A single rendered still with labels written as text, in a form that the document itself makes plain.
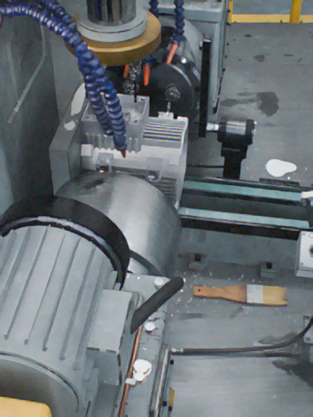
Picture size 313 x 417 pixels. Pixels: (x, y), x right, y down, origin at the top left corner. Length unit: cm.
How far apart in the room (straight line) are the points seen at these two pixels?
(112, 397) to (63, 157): 55
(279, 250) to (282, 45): 100
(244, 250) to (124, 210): 44
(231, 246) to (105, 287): 69
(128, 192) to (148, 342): 31
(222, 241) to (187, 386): 34
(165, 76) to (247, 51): 73
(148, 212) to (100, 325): 41
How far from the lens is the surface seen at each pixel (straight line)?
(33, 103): 143
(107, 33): 120
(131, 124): 132
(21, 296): 75
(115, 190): 115
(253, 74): 213
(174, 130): 137
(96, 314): 78
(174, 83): 156
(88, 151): 136
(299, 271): 122
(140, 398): 90
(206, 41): 139
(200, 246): 149
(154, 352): 94
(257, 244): 147
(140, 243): 109
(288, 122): 194
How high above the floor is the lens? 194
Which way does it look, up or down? 44 degrees down
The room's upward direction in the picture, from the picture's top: straight up
